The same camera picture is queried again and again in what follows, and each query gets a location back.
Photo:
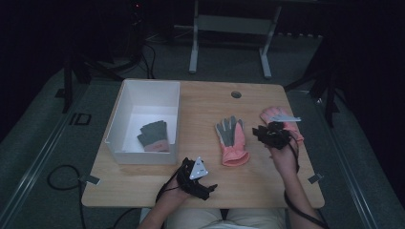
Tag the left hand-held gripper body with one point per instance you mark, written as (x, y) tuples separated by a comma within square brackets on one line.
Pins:
[(196, 173)]

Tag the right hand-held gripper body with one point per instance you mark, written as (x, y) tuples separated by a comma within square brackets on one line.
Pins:
[(278, 136)]

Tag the pink glove with print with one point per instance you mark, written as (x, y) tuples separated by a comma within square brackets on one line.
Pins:
[(270, 112)]

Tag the pink glove grey palm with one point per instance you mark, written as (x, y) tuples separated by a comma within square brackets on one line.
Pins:
[(234, 143)]

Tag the white rectangular box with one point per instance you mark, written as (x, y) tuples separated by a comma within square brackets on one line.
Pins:
[(127, 127)]

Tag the person's right hand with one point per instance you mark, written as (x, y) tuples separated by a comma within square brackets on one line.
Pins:
[(283, 160)]

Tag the person's left hand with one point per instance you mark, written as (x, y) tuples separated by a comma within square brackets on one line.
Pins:
[(173, 195)]

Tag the person's beige pants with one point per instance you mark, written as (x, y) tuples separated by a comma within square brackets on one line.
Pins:
[(223, 219)]

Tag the grey tab on table edge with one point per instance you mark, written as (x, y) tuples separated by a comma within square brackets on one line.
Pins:
[(315, 178), (90, 179)]

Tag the black metal stand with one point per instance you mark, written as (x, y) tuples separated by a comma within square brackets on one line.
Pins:
[(321, 86), (82, 73)]

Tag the white metal desk frame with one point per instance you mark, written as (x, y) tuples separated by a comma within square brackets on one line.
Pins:
[(232, 25)]

